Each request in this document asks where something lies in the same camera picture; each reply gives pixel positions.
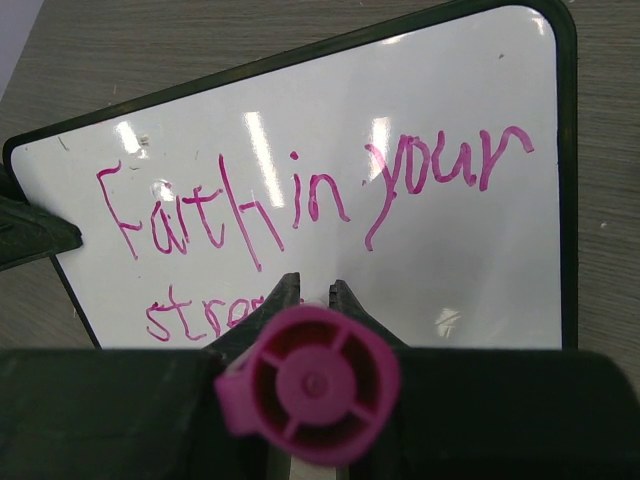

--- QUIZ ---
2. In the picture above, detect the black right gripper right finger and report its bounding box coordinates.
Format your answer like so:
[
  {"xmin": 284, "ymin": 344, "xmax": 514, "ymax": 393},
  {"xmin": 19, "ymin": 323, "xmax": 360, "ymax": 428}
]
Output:
[{"xmin": 329, "ymin": 280, "xmax": 639, "ymax": 479}]

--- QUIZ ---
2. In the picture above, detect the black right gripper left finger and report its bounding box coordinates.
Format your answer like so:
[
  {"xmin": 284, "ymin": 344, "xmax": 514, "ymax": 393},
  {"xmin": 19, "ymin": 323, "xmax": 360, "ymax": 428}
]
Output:
[{"xmin": 1, "ymin": 273, "xmax": 300, "ymax": 479}]

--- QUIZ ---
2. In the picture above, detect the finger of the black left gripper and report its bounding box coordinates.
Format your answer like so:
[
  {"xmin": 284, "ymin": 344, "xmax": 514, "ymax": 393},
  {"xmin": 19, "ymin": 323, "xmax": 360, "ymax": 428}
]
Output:
[{"xmin": 0, "ymin": 165, "xmax": 83, "ymax": 271}]

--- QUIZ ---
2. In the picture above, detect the magenta capped white marker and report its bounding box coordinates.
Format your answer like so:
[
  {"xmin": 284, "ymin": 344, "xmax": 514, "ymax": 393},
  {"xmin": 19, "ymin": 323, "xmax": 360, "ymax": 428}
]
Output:
[{"xmin": 214, "ymin": 304, "xmax": 401, "ymax": 467}]

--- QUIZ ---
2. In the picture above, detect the white whiteboard black frame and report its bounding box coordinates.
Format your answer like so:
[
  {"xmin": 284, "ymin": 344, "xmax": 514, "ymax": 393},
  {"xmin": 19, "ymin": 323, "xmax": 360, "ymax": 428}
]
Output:
[{"xmin": 4, "ymin": 1, "xmax": 578, "ymax": 349}]

